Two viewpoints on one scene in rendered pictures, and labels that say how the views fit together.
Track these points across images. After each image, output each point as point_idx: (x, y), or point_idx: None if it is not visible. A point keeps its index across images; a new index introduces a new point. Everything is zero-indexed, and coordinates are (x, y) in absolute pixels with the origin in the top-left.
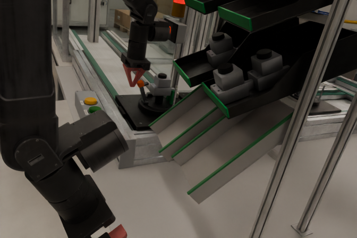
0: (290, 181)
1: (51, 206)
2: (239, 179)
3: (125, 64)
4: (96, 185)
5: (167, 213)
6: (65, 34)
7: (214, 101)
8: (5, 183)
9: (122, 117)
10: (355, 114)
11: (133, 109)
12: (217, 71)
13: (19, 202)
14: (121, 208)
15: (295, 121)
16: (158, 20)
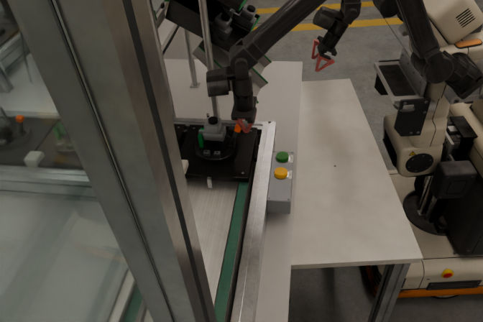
0: None
1: (328, 127)
2: (192, 115)
3: (256, 110)
4: (320, 46)
5: (262, 108)
6: None
7: (254, 27)
8: (357, 149)
9: (259, 146)
10: None
11: (244, 150)
12: (254, 12)
13: (347, 134)
14: (287, 117)
15: None
16: (224, 67)
